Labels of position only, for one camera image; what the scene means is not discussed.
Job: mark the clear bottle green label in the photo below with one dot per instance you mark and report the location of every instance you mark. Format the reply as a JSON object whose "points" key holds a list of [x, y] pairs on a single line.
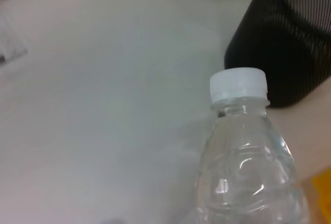
{"points": [[245, 169]]}

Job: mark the transparent plastic ruler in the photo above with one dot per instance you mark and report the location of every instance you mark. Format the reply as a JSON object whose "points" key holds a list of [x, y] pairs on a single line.
{"points": [[11, 37]]}

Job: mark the yellow plastic bin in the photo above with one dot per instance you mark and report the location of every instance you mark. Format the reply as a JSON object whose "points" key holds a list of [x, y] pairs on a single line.
{"points": [[323, 198]]}

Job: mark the black mesh pen holder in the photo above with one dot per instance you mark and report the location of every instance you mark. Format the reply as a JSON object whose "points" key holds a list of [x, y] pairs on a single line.
{"points": [[279, 53]]}

